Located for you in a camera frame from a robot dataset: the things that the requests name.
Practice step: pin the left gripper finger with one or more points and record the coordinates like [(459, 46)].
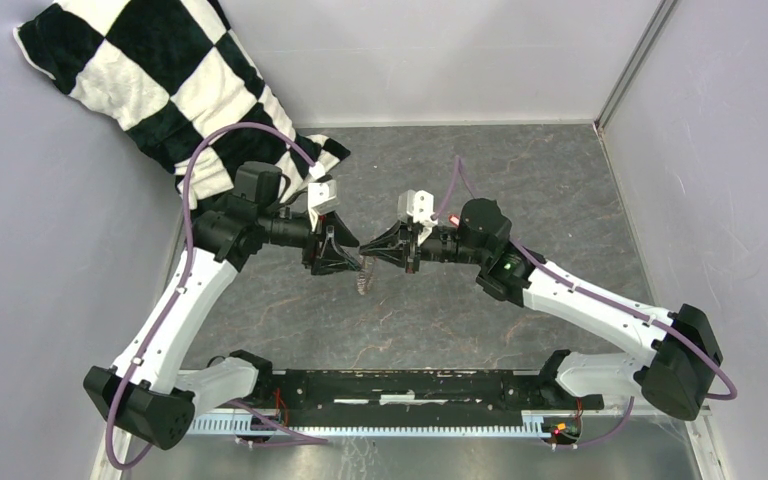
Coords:
[(339, 235), (331, 264)]

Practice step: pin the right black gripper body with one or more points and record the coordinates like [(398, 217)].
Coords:
[(418, 251)]

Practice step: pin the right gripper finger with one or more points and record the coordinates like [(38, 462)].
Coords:
[(395, 237), (397, 256)]

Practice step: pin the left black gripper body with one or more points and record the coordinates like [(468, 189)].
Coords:
[(313, 248)]

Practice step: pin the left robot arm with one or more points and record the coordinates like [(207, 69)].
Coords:
[(172, 318)]

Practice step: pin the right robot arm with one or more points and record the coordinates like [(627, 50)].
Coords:
[(669, 358)]

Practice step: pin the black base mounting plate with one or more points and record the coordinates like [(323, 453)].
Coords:
[(412, 398)]

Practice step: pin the black white checkered pillow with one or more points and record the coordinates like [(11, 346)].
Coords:
[(177, 80)]

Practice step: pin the aluminium corner profile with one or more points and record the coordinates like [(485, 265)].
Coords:
[(648, 39)]

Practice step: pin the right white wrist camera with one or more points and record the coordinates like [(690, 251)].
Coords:
[(416, 206)]

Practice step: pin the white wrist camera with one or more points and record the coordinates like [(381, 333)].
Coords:
[(322, 198), (416, 206)]

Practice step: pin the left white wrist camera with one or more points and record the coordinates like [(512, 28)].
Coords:
[(322, 198)]

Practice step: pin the aluminium frame rail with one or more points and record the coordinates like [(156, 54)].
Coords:
[(248, 423)]

